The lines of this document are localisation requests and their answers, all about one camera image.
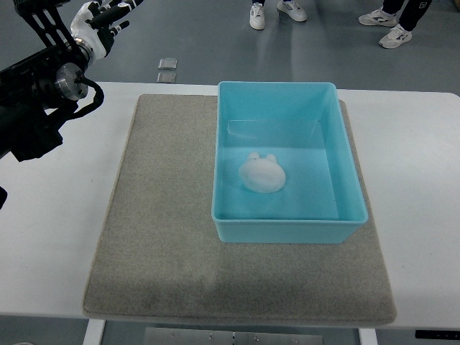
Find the blue plastic box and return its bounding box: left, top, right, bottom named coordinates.
left=211, top=81, right=368, bottom=244

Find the upper floor socket plate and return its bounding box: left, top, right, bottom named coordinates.
left=158, top=57, right=178, bottom=70

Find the left white table leg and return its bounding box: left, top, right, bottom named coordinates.
left=83, top=319, right=106, bottom=345

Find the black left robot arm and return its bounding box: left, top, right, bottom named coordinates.
left=1, top=1, right=106, bottom=162

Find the grey felt mat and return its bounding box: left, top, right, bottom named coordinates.
left=83, top=95, right=396, bottom=326

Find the black label under table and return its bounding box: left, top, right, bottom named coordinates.
left=415, top=330, right=460, bottom=341

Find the floor socket plate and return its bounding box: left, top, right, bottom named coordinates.
left=157, top=72, right=176, bottom=83
left=158, top=57, right=178, bottom=70

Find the white sneaker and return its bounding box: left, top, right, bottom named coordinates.
left=379, top=24, right=412, bottom=49
left=249, top=2, right=265, bottom=30
left=277, top=1, right=307, bottom=22
left=358, top=9, right=397, bottom=27

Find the metal plate under table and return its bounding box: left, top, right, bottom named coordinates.
left=143, top=327, right=324, bottom=345

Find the white bunny toy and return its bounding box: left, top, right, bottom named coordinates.
left=239, top=152, right=286, bottom=193

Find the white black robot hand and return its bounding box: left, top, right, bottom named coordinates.
left=70, top=0, right=143, bottom=64

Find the right white table leg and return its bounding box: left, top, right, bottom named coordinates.
left=358, top=328, right=378, bottom=345

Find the lower floor socket plate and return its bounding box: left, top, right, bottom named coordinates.
left=157, top=72, right=176, bottom=83

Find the white table leg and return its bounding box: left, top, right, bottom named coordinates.
left=83, top=319, right=106, bottom=345
left=358, top=328, right=378, bottom=345

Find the white sneaker far left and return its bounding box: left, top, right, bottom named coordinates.
left=249, top=2, right=265, bottom=30

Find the white sneaker far right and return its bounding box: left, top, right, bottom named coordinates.
left=379, top=24, right=412, bottom=49

